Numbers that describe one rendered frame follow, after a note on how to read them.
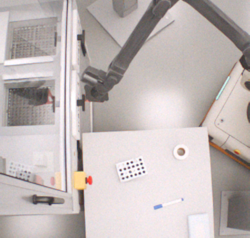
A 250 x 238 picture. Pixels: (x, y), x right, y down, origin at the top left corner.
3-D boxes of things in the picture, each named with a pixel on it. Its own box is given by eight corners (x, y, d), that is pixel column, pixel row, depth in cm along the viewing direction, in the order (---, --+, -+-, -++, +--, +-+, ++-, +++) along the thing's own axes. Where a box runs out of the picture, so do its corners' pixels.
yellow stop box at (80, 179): (87, 172, 157) (85, 171, 150) (88, 189, 155) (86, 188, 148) (76, 173, 157) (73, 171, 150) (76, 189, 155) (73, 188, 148)
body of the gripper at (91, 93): (83, 85, 153) (90, 79, 147) (105, 87, 158) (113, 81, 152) (84, 100, 152) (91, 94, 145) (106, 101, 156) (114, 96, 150)
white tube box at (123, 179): (142, 157, 166) (142, 156, 162) (147, 174, 164) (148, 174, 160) (115, 165, 165) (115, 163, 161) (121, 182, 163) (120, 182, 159)
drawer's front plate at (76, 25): (80, 19, 178) (76, 8, 168) (79, 73, 171) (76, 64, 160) (76, 19, 178) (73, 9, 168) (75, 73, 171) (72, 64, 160)
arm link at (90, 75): (118, 80, 138) (121, 66, 144) (91, 66, 134) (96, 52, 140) (103, 99, 145) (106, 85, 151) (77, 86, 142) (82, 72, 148)
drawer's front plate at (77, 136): (79, 78, 170) (75, 69, 159) (80, 139, 163) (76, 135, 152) (75, 78, 170) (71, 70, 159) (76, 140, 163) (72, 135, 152)
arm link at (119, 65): (175, 4, 112) (174, -10, 120) (159, -4, 111) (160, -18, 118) (115, 90, 140) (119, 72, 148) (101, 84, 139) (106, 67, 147)
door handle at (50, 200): (66, 196, 104) (51, 194, 85) (66, 205, 103) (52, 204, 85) (49, 196, 104) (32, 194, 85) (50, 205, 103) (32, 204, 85)
